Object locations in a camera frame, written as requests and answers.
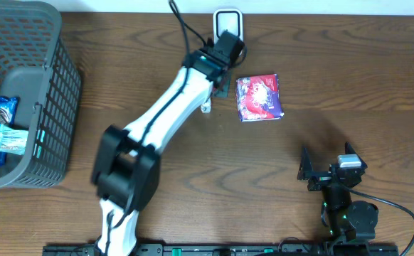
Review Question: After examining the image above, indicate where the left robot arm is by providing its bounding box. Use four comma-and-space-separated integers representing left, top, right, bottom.
91, 31, 247, 255

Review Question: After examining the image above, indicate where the teal wet wipes pack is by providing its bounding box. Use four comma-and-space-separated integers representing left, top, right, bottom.
0, 125, 28, 155

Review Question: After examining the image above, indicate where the white barcode scanner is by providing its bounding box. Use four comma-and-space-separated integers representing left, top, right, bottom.
213, 9, 244, 43

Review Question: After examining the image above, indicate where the grey plastic mesh basket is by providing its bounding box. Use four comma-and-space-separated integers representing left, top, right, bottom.
0, 1, 82, 188

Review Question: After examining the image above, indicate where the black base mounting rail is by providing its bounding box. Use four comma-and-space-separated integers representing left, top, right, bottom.
42, 242, 400, 256

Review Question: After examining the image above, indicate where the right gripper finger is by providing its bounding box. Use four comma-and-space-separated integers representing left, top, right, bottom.
344, 142, 368, 169
297, 147, 313, 180

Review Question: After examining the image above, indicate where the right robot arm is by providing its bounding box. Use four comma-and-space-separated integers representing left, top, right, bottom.
297, 142, 378, 255

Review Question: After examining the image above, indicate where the red purple snack packet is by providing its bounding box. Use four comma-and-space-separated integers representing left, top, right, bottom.
235, 74, 285, 122

